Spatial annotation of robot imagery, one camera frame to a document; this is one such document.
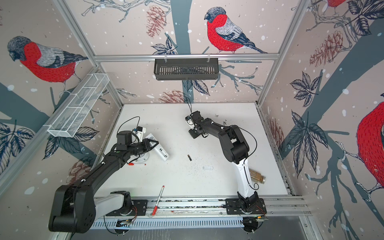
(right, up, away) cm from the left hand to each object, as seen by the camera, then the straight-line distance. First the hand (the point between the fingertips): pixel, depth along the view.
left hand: (156, 143), depth 83 cm
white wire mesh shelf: (-41, +22, -3) cm, 47 cm away
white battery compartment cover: (+30, -16, +5) cm, 34 cm away
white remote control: (+1, -4, +1) cm, 4 cm away
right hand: (+21, +3, +21) cm, 30 cm away
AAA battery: (+19, -12, +7) cm, 24 cm away
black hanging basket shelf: (+15, +49, +24) cm, 57 cm away
